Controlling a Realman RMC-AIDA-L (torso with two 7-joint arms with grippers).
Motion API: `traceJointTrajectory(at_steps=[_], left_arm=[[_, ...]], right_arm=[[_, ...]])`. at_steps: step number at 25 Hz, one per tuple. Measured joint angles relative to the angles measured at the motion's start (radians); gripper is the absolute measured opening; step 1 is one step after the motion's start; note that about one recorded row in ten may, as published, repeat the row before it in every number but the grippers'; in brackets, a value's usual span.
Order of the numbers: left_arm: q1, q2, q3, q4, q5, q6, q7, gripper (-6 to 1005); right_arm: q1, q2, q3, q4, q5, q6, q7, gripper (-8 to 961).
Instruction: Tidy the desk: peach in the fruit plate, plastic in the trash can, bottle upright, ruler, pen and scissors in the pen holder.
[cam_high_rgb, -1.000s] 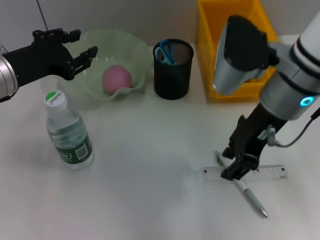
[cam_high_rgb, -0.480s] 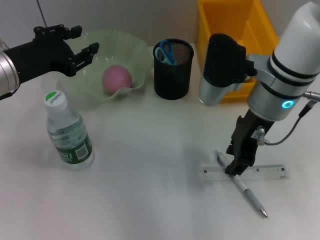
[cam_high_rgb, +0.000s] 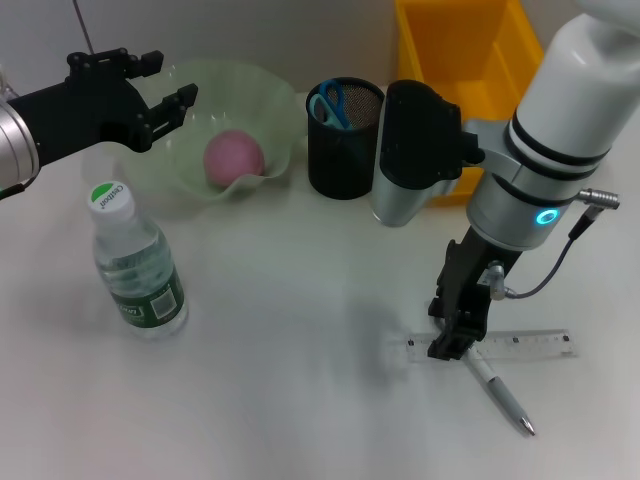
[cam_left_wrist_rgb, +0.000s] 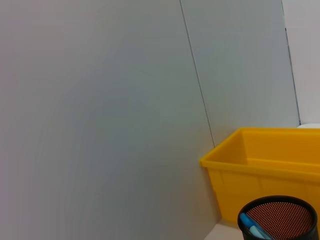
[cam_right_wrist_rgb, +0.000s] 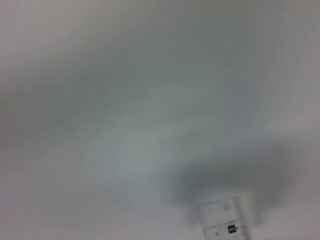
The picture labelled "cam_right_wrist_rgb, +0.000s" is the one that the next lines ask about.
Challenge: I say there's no clear plastic ruler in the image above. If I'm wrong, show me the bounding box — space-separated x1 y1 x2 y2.
198 196 251 240

